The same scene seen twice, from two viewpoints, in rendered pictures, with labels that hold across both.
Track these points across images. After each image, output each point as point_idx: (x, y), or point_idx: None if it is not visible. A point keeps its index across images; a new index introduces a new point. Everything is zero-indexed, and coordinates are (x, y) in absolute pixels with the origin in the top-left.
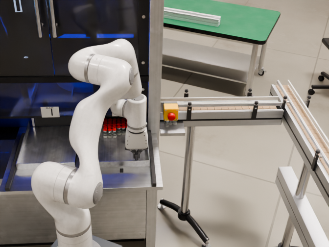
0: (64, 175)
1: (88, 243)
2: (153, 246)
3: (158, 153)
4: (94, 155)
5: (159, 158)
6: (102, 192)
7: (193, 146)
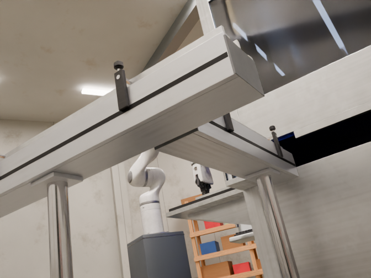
0: None
1: (141, 217)
2: None
3: (209, 198)
4: (138, 158)
5: (201, 201)
6: (131, 178)
7: (268, 224)
